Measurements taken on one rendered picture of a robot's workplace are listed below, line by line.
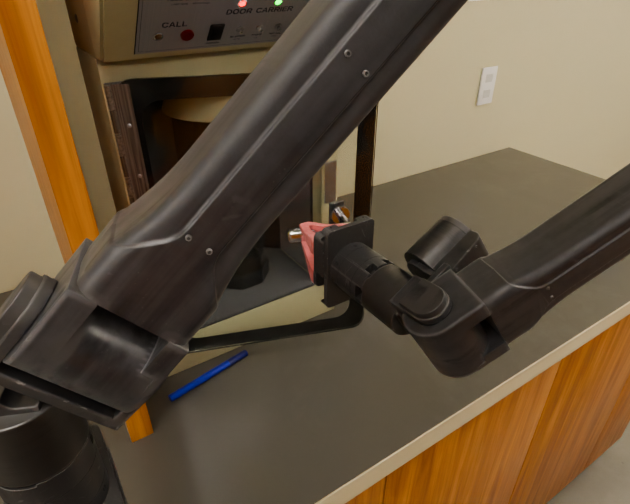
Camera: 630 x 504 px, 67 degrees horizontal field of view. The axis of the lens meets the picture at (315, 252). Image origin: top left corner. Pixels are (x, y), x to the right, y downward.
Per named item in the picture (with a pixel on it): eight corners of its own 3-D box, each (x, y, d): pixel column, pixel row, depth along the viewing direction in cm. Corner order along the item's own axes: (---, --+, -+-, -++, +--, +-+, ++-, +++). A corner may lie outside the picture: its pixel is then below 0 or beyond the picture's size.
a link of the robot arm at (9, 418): (-78, 427, 23) (47, 411, 24) (-20, 334, 29) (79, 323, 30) (-25, 507, 27) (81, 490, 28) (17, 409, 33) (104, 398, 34)
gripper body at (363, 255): (364, 211, 55) (409, 237, 50) (360, 284, 60) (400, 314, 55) (318, 226, 52) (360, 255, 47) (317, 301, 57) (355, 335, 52)
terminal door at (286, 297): (170, 353, 72) (111, 79, 51) (361, 323, 78) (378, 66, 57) (170, 356, 72) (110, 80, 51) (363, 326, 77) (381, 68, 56)
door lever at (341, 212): (281, 228, 65) (281, 211, 63) (348, 221, 67) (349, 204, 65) (289, 248, 60) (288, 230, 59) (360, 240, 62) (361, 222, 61)
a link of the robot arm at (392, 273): (391, 322, 44) (409, 350, 48) (441, 271, 45) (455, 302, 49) (347, 287, 49) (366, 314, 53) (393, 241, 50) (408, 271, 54)
